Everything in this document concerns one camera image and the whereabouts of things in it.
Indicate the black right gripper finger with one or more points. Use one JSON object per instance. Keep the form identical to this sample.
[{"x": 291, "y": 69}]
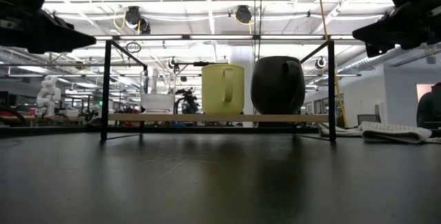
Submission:
[{"x": 406, "y": 27}]

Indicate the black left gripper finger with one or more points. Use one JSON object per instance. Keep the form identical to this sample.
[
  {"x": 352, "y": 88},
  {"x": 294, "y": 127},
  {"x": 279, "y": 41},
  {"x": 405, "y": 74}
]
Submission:
[{"x": 51, "y": 38}]

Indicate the clear glass mug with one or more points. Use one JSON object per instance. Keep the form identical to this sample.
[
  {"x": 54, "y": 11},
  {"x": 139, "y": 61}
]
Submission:
[{"x": 158, "y": 101}]

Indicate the black mug with green inside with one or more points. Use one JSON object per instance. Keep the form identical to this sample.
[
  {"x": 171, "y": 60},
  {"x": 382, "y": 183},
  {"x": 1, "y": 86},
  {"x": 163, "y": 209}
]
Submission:
[{"x": 272, "y": 86}]

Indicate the yellow mug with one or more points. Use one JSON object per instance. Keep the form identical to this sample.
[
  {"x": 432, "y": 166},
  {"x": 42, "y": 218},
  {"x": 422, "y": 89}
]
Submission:
[{"x": 217, "y": 93}]

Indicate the white robot figure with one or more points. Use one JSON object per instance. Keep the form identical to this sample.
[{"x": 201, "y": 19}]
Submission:
[{"x": 48, "y": 94}]

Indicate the person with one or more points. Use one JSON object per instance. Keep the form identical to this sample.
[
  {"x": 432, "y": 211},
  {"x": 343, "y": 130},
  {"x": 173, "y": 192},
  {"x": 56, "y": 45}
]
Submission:
[{"x": 430, "y": 108}]

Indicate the black monitor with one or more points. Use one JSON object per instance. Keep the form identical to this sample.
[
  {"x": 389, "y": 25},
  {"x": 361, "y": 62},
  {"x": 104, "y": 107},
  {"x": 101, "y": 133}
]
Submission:
[{"x": 367, "y": 120}]

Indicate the white cloth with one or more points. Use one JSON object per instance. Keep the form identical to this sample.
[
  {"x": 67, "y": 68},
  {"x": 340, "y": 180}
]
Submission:
[{"x": 392, "y": 132}]

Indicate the black background robot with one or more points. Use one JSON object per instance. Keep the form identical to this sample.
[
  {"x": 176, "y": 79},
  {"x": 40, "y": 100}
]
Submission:
[{"x": 187, "y": 101}]

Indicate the black aluminium table frame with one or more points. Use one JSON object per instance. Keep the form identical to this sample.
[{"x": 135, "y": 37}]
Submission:
[{"x": 51, "y": 130}]

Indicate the wooden shelf with black frame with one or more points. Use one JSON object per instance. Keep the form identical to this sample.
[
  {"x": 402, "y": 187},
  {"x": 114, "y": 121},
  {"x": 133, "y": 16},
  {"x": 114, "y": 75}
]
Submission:
[{"x": 220, "y": 118}]

